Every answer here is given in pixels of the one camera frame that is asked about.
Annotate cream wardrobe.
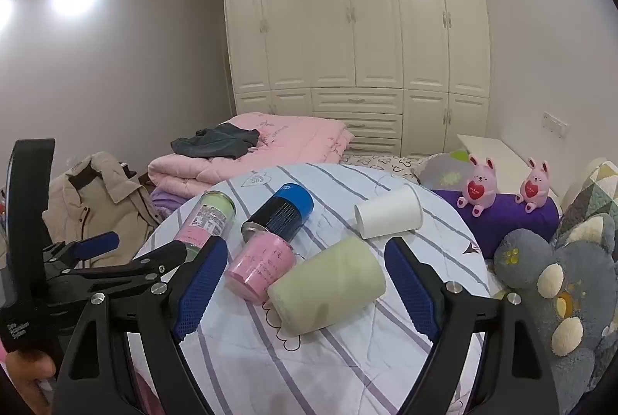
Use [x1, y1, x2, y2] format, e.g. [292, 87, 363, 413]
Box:
[221, 0, 492, 157]

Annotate beige jacket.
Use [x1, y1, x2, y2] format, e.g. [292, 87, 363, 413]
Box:
[42, 151, 165, 268]

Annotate white wall socket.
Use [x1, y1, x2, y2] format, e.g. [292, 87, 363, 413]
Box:
[542, 111, 568, 138]

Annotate grey cushion with green flower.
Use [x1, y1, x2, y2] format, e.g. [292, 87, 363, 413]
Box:
[415, 148, 476, 191]

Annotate patchwork quilted pillow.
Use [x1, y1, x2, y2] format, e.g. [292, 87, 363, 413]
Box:
[555, 159, 618, 242]

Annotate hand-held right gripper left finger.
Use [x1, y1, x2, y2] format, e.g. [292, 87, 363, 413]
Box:
[51, 236, 230, 415]

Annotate heart print bedsheet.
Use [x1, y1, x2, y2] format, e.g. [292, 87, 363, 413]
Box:
[340, 151, 435, 184]

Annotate person's left hand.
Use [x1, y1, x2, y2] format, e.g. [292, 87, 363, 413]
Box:
[4, 350, 58, 399]

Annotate pale green cup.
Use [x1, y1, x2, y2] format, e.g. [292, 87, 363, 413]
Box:
[267, 235, 387, 336]

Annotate pink cup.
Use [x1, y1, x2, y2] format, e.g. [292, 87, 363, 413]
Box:
[227, 231, 296, 304]

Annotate white paper cup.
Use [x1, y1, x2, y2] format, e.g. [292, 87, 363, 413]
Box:
[354, 183, 424, 239]

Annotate clear cup with green lid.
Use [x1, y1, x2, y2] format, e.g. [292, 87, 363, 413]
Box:
[173, 190, 236, 259]

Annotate purple pillow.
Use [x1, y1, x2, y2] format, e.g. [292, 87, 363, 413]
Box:
[430, 188, 561, 260]

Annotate pink quilt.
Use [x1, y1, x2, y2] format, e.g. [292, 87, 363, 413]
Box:
[147, 113, 355, 196]

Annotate dark grey garment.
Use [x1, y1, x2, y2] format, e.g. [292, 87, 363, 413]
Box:
[170, 122, 261, 160]

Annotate white bedside table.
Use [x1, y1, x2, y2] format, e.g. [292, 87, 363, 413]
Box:
[456, 134, 561, 198]

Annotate blue and black cup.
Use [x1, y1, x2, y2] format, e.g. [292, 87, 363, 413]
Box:
[240, 183, 314, 247]

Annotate purple cloth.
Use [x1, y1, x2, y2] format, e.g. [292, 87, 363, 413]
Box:
[149, 188, 189, 220]

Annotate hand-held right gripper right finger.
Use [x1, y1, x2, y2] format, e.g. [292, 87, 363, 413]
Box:
[384, 236, 575, 415]

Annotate grey plush toy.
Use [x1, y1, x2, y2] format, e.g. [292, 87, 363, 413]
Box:
[492, 212, 618, 415]

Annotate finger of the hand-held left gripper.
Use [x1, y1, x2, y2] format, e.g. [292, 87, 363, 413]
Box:
[68, 242, 189, 296]
[42, 231, 121, 268]

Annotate pink bunny toy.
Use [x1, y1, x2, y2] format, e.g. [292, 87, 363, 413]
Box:
[456, 155, 500, 217]
[515, 158, 551, 213]

